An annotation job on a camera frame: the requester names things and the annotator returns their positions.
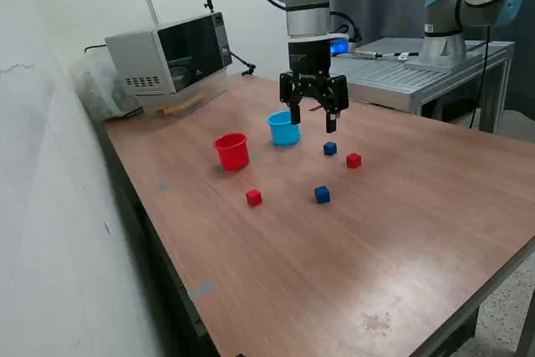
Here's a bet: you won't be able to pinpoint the black corrugated cable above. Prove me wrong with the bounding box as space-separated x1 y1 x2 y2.
350 49 420 59

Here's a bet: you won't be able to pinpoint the blue plastic cup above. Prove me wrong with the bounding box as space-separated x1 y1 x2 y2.
266 110 302 147

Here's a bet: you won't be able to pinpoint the aluminium robot mounting plate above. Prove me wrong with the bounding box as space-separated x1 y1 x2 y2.
404 57 461 74

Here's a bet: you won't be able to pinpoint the silver microwave oven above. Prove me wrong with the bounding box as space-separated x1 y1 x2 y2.
104 12 234 97

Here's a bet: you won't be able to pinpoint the thin white rod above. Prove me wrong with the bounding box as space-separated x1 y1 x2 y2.
141 0 160 26

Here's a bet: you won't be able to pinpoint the clear plastic bag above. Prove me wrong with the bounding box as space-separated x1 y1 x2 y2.
69 45 143 122

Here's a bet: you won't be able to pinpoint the wooden sticks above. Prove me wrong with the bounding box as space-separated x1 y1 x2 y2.
154 91 210 115

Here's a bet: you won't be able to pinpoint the clear acrylic stand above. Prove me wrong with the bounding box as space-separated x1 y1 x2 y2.
135 70 229 118

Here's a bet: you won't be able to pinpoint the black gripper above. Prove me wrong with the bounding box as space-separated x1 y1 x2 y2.
278 39 350 133

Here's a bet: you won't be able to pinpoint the large grey tape piece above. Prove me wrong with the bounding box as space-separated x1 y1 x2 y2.
187 279 217 300

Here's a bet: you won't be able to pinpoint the black hanging cable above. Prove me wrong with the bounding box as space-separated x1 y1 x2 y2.
470 24 492 130

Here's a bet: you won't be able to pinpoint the aluminium profile robot table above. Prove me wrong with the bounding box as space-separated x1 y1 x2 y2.
329 37 516 135

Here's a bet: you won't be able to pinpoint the red plastic cup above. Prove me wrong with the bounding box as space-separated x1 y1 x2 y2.
212 132 251 171

